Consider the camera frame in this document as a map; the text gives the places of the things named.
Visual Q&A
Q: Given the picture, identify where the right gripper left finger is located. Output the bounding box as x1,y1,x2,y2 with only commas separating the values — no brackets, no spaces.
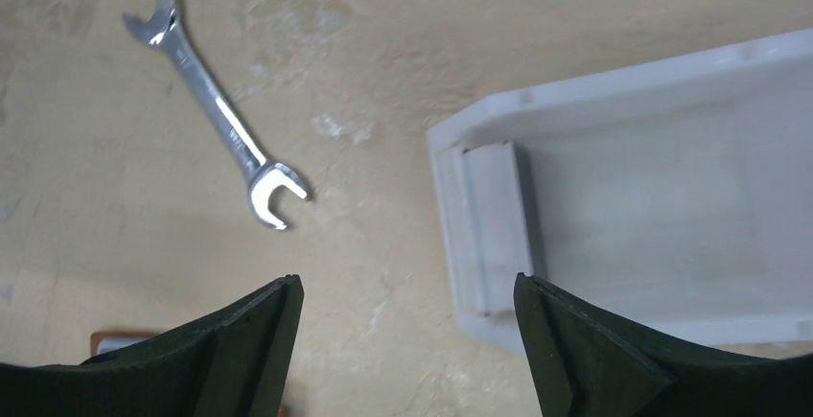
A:
1,275,304,416

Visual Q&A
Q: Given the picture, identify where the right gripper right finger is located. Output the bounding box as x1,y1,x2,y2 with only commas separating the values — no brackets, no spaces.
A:
513,273,812,416

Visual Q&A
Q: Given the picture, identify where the silver open-end wrench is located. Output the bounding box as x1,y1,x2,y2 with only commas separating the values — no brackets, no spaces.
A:
122,0,311,231

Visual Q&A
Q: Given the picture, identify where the brown leather card holder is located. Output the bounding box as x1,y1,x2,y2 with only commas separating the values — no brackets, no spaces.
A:
90,330,159,357

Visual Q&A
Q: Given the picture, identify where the white plastic bin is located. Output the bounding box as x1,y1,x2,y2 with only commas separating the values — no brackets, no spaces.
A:
427,30,812,353

